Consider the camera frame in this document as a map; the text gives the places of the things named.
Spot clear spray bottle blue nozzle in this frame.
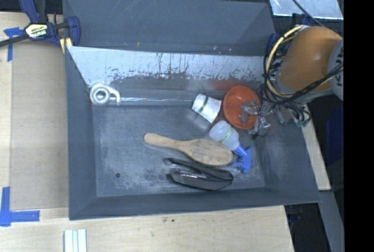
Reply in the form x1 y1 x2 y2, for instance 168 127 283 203
209 120 252 174

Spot silver metal ring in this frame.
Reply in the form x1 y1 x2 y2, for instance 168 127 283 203
89 82 122 107

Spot black sunglasses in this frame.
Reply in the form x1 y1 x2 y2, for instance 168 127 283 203
163 157 234 191

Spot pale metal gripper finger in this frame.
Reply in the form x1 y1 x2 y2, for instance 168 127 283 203
251 115 272 138
239 99 262 125

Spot wooden hairbrush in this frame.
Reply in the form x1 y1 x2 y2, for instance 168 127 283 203
143 133 234 167

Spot orange bowl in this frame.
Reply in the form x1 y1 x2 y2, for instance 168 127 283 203
222 85 262 130

